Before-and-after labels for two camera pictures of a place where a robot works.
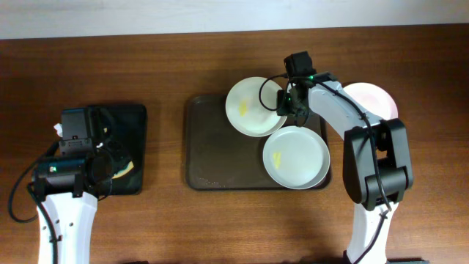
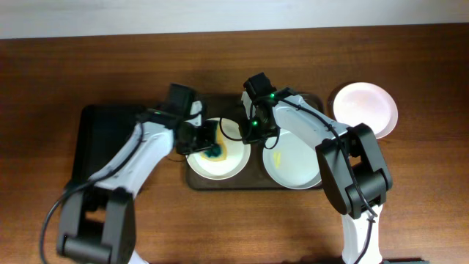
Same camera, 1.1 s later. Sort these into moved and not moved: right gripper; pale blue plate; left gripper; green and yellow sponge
Moved: green and yellow sponge; left gripper; right gripper
Not moved: pale blue plate
